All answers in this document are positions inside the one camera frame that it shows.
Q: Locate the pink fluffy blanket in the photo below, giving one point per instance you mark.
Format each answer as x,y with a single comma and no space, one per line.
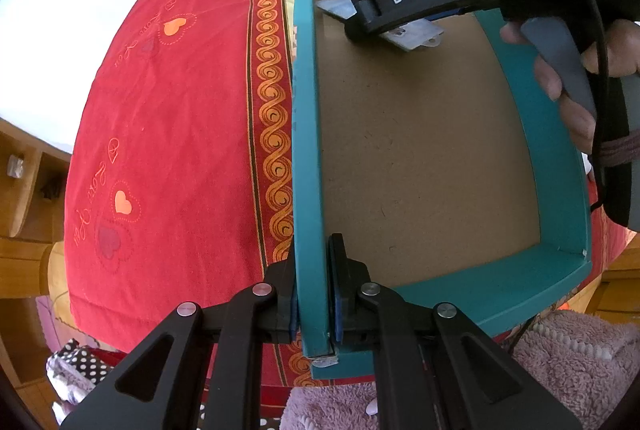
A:
575,360

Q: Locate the cartoon ID card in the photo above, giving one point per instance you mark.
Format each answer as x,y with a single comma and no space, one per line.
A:
415,37

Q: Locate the wooden shelf unit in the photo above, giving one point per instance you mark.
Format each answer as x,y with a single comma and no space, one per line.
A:
20,255

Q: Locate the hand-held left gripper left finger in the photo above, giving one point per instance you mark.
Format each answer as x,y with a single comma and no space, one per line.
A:
294,317

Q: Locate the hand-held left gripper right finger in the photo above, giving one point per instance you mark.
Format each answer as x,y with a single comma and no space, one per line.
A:
338,315

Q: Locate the red heart-print tablecloth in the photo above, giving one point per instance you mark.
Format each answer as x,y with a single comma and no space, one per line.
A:
175,134

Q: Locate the polka-dot bag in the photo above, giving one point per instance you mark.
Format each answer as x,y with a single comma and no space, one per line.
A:
75,360

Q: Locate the small silver object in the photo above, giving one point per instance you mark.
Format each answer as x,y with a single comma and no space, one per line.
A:
17,165

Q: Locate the wooden cabinet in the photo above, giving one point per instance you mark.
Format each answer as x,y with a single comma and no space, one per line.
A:
622,285

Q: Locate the person's right hand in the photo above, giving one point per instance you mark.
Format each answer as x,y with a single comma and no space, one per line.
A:
545,79

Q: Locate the teal cardboard box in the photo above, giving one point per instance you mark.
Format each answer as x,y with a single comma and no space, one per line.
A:
310,159

